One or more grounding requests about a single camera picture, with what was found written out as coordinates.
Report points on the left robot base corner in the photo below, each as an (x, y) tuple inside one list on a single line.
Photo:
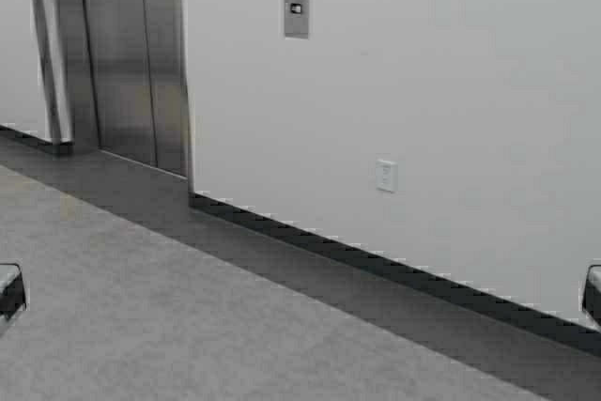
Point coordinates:
[(13, 294)]

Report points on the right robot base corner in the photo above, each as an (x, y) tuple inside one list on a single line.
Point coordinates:
[(591, 294)]

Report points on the steel elevator call button panel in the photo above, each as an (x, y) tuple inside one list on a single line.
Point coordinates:
[(296, 19)]

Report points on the steel elevator door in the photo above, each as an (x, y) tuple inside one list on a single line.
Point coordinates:
[(136, 62)]

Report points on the white wall outlet plate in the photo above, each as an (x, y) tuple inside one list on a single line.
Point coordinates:
[(387, 176)]

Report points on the steel elevator door frame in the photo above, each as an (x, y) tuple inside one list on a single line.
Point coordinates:
[(67, 79)]

